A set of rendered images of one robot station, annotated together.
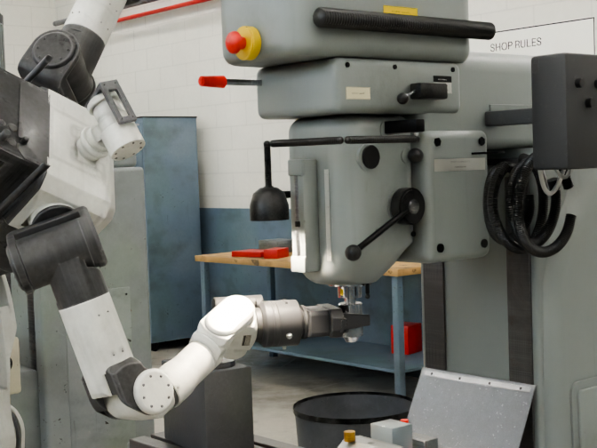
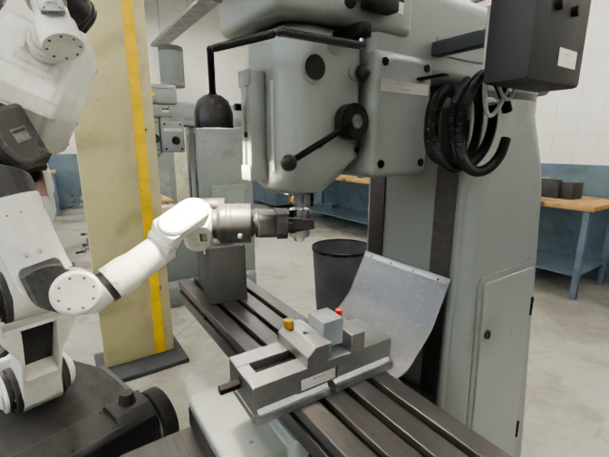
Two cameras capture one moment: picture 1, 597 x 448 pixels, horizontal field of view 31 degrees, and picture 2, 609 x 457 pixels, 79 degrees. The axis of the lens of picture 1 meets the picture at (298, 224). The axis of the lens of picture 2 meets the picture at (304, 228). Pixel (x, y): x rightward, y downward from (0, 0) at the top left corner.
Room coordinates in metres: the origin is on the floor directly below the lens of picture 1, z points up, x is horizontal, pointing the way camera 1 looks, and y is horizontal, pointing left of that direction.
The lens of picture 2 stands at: (1.29, -0.19, 1.41)
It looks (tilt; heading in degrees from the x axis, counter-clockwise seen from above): 13 degrees down; 6
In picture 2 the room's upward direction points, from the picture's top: straight up
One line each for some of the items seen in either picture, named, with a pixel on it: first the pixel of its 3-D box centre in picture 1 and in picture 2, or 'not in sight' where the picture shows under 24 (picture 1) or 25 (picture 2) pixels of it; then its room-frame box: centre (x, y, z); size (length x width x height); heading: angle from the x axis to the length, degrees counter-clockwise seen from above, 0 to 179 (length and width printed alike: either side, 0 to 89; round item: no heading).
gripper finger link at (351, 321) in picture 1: (354, 321); (300, 225); (2.08, -0.10, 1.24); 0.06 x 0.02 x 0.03; 105
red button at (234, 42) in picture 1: (236, 42); not in sight; (1.95, 0.10, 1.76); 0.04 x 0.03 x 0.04; 40
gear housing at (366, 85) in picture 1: (359, 91); (315, 12); (2.14, -0.13, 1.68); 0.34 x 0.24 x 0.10; 130
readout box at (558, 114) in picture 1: (583, 112); (543, 24); (2.05, -0.54, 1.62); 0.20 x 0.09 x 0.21; 130
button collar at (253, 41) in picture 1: (247, 43); not in sight; (1.96, 0.08, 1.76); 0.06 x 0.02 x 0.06; 40
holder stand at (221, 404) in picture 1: (206, 400); (220, 263); (2.47, 0.22, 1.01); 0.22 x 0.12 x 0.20; 32
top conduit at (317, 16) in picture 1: (409, 25); not in sight; (2.02, -0.22, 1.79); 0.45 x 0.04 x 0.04; 130
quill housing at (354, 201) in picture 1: (348, 199); (301, 116); (2.11, -0.10, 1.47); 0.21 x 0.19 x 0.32; 40
